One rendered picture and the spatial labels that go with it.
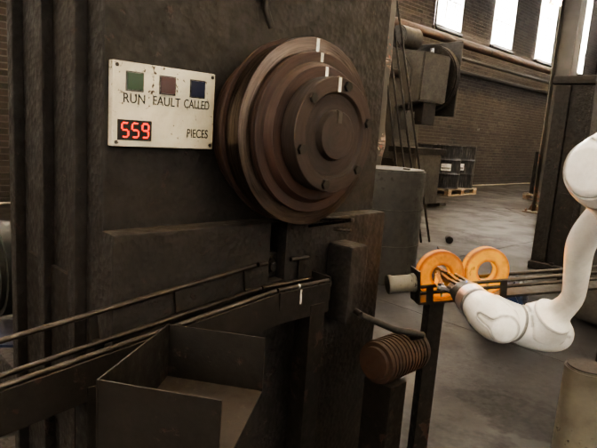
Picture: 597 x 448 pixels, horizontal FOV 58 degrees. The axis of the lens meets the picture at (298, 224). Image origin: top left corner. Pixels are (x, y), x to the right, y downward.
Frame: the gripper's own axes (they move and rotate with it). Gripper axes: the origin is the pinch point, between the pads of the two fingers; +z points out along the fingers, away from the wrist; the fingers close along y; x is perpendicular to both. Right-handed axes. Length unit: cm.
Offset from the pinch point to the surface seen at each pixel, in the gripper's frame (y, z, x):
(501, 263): 19.7, -1.0, 3.9
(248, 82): -66, -27, 53
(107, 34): -96, -29, 61
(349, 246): -32.1, -6.2, 9.2
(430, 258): -4.4, -0.9, 4.8
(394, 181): 61, 226, -11
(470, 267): 9.3, -1.1, 2.4
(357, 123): -37, -16, 45
